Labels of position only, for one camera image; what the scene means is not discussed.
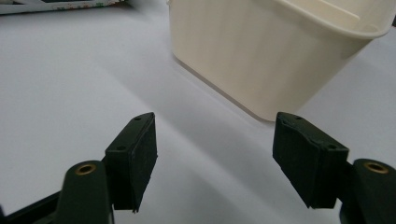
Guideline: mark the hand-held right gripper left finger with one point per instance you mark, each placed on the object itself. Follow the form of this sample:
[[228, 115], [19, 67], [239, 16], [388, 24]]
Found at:
[[132, 165]]

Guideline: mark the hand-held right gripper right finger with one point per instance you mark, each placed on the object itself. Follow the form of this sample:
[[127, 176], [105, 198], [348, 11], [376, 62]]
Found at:
[[306, 168]]

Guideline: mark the cream plastic bin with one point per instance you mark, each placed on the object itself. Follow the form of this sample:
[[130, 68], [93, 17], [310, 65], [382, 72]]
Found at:
[[264, 59]]

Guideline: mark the white printed box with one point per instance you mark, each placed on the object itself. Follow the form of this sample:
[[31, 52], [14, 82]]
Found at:
[[46, 5]]

